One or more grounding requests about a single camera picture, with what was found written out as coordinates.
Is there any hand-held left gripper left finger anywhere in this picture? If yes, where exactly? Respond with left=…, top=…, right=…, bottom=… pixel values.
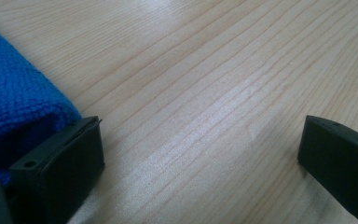
left=8, top=116, right=105, bottom=224

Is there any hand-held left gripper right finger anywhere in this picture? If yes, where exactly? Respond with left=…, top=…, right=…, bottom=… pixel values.
left=296, top=114, right=358, bottom=224

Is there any blue cloth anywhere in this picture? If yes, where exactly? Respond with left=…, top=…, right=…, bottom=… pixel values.
left=0, top=17, right=83, bottom=188

